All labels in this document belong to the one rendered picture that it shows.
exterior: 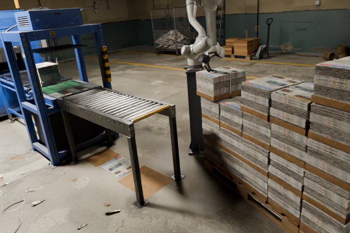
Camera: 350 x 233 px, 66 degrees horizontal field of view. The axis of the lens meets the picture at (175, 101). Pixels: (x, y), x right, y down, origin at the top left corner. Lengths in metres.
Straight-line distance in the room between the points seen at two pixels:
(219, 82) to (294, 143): 0.85
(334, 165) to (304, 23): 7.38
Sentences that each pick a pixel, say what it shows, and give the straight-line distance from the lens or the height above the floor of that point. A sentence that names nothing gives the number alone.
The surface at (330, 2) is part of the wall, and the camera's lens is 8.79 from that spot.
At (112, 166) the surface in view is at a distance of 3.26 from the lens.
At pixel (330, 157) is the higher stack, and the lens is 1.84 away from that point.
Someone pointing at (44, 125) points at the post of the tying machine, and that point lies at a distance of 3.37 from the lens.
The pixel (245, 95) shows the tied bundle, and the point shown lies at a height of 0.97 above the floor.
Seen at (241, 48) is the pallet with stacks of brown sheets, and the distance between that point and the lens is 8.67.
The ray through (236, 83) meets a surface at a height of 0.95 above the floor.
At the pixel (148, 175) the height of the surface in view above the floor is 0.00.
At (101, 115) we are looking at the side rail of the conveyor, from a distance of 2.53.
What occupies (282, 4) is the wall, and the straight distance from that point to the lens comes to 9.21.
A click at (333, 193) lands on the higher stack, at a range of 1.92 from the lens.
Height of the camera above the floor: 1.65
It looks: 19 degrees down
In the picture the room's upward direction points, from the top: 5 degrees counter-clockwise
